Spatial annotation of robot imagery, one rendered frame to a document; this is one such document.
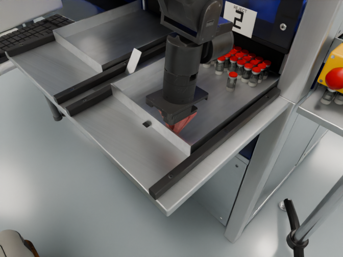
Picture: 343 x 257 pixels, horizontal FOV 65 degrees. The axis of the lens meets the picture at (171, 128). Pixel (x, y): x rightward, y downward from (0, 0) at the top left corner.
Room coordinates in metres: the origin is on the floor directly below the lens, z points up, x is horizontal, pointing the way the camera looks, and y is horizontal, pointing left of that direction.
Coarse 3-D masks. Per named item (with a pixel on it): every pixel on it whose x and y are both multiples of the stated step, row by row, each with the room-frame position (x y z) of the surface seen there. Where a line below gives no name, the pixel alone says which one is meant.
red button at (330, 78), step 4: (336, 68) 0.42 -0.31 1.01; (340, 68) 0.42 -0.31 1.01; (328, 72) 0.42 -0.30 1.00; (332, 72) 0.42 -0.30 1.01; (336, 72) 0.41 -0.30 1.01; (340, 72) 0.41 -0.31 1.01; (328, 76) 0.42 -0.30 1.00; (332, 76) 0.41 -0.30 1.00; (336, 76) 0.41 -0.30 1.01; (340, 76) 0.40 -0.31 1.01; (328, 80) 0.41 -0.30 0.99; (332, 80) 0.41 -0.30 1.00; (336, 80) 0.41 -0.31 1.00; (340, 80) 0.40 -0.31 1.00; (328, 84) 0.41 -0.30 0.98; (332, 84) 0.41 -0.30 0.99; (336, 84) 0.40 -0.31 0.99; (340, 84) 0.40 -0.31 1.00; (332, 88) 0.41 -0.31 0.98; (336, 88) 0.40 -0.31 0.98; (340, 88) 0.40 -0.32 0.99
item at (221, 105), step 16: (160, 64) 0.61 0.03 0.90; (128, 80) 0.54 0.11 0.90; (144, 80) 0.56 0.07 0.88; (160, 80) 0.56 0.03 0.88; (208, 80) 0.56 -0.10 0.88; (224, 80) 0.56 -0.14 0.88; (240, 80) 0.56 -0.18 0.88; (272, 80) 0.56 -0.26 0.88; (128, 96) 0.46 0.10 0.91; (144, 96) 0.50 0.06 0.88; (208, 96) 0.50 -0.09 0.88; (224, 96) 0.50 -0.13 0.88; (240, 96) 0.50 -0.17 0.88; (256, 96) 0.46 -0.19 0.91; (144, 112) 0.42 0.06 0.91; (208, 112) 0.44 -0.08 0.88; (224, 112) 0.44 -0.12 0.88; (240, 112) 0.42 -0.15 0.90; (160, 128) 0.38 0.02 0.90; (192, 128) 0.39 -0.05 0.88; (208, 128) 0.39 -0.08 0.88; (176, 144) 0.34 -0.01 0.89; (192, 144) 0.32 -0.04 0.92
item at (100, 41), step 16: (96, 16) 0.87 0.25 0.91; (112, 16) 0.91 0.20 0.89; (128, 16) 0.94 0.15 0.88; (144, 16) 0.94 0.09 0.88; (64, 32) 0.79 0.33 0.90; (80, 32) 0.82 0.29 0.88; (96, 32) 0.82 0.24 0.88; (112, 32) 0.82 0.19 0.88; (128, 32) 0.82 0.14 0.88; (144, 32) 0.82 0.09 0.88; (160, 32) 0.82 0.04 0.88; (80, 48) 0.72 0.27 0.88; (96, 48) 0.72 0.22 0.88; (112, 48) 0.72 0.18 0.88; (128, 48) 0.72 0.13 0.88; (144, 48) 0.68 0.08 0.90; (96, 64) 0.60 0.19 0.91; (112, 64) 0.60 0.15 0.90
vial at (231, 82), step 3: (228, 78) 0.53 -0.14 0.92; (231, 78) 0.52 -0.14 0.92; (234, 78) 0.52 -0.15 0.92; (228, 81) 0.52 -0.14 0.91; (231, 81) 0.52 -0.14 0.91; (234, 81) 0.52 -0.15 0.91; (228, 84) 0.52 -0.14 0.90; (231, 84) 0.52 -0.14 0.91; (234, 84) 0.52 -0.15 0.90; (228, 87) 0.52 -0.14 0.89; (231, 87) 0.52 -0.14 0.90; (234, 87) 0.52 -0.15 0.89; (228, 90) 0.52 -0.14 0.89; (231, 90) 0.52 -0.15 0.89
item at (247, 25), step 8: (232, 8) 0.63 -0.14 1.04; (240, 8) 0.61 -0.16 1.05; (224, 16) 0.64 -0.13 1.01; (232, 16) 0.62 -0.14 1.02; (240, 16) 0.61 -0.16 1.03; (248, 16) 0.59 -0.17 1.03; (240, 24) 0.60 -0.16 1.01; (248, 24) 0.59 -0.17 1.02; (240, 32) 0.60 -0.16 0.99; (248, 32) 0.59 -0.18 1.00
